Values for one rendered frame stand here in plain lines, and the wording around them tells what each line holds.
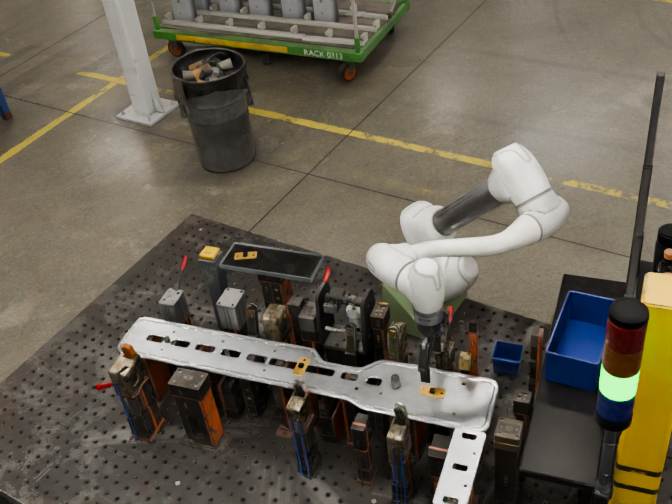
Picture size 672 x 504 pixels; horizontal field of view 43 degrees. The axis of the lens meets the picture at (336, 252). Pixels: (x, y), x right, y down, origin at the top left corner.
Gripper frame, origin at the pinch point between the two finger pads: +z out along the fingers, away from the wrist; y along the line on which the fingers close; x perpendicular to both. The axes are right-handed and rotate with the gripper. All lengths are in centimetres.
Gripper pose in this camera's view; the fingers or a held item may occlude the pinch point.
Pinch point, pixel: (431, 363)
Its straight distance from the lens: 275.1
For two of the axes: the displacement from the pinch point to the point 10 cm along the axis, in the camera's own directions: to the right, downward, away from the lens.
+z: 1.1, 7.7, 6.3
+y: -3.4, 6.3, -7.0
